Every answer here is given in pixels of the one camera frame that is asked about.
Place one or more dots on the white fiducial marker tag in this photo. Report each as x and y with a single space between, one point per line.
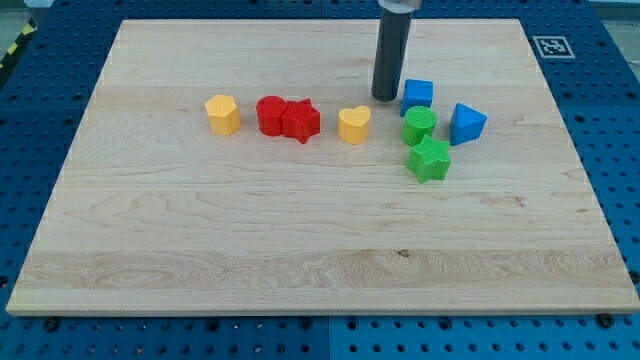
553 47

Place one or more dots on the red cylinder block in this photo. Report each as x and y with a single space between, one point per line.
269 111

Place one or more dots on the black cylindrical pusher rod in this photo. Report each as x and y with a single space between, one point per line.
391 45

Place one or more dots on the yellow heart block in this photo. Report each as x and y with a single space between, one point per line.
353 124

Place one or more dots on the silver rod mount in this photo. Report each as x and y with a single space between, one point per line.
400 6

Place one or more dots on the light wooden board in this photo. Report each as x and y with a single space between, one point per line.
155 215

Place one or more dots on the yellow hexagon block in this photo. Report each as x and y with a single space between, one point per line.
223 114

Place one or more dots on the green star block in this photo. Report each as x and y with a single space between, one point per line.
429 159

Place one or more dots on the blue cube block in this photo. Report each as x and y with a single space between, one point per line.
417 93

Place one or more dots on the yellow black hazard tape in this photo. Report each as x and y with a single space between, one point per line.
18 47

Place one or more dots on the blue triangle block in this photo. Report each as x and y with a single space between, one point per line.
466 124

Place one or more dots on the red star block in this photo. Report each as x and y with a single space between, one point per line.
301 120

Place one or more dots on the green cylinder block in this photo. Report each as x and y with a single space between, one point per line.
419 121

